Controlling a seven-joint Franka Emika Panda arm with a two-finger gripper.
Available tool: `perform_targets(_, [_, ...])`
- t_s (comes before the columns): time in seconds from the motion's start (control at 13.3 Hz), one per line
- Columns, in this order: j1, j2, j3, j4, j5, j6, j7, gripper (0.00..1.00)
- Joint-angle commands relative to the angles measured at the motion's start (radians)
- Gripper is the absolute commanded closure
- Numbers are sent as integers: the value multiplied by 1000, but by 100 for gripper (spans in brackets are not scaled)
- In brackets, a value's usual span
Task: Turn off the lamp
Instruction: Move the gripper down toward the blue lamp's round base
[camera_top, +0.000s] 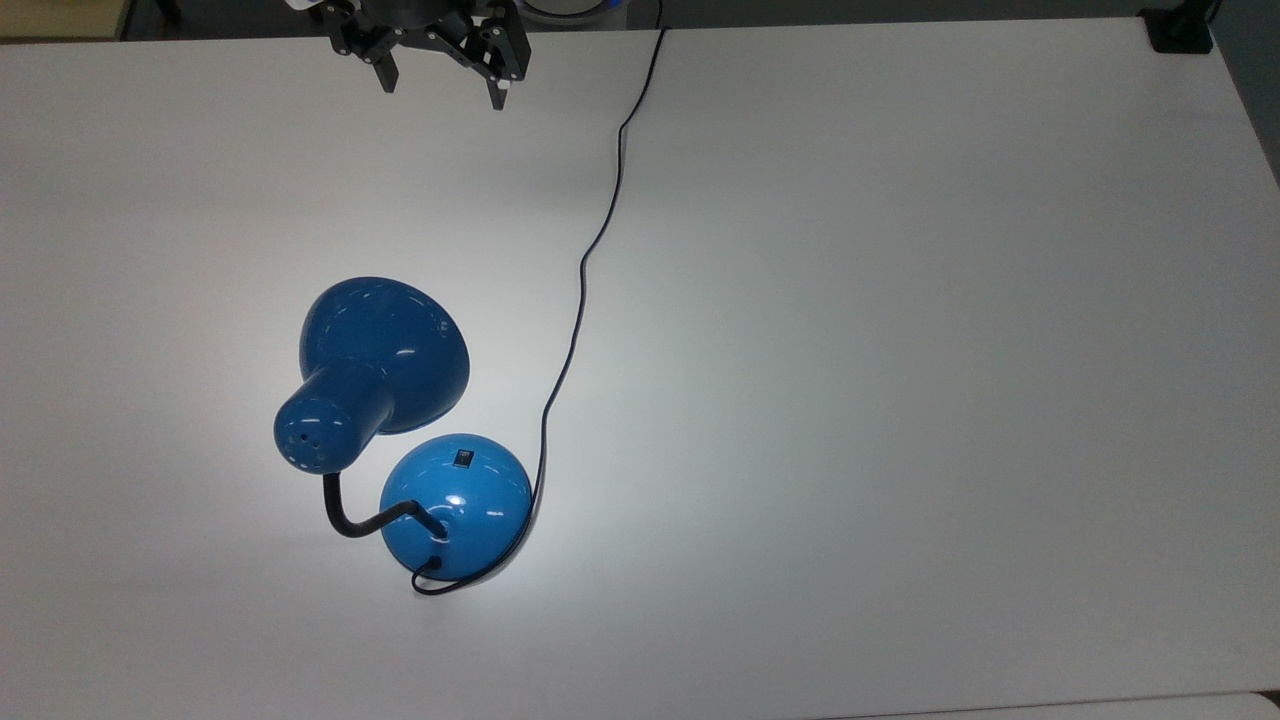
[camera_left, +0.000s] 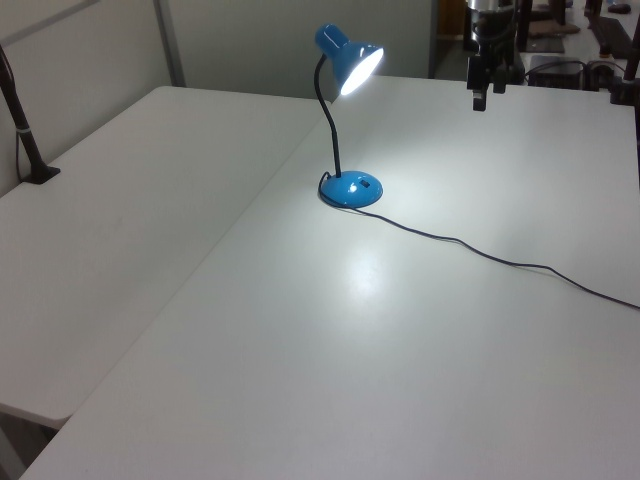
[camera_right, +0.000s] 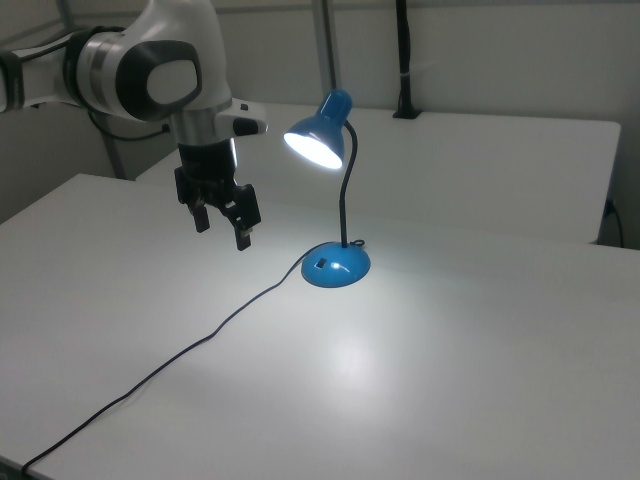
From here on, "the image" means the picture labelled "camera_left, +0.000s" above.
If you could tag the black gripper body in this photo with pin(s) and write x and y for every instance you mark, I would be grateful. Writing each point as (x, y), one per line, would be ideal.
(480, 72)

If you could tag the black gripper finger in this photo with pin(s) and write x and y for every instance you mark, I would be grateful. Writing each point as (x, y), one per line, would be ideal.
(499, 84)
(478, 100)

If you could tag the blue gooseneck desk lamp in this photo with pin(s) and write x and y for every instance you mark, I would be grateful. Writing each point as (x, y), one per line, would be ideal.
(350, 192)

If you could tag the Franka robot arm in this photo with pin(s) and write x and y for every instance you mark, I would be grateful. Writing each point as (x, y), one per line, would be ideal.
(492, 30)

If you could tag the black electronics box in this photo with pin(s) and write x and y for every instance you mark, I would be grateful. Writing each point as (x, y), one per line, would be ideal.
(555, 72)

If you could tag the dark vertical stand pole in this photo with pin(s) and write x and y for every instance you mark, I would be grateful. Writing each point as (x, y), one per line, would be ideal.
(525, 25)

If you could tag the black background desk frame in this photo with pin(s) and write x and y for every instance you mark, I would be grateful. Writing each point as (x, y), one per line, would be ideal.
(607, 30)

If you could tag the black camera pole with clamp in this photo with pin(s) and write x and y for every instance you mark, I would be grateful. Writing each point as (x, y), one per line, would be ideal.
(620, 93)
(26, 137)

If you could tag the grey partition post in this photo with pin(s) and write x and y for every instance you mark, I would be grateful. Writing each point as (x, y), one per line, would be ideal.
(169, 45)

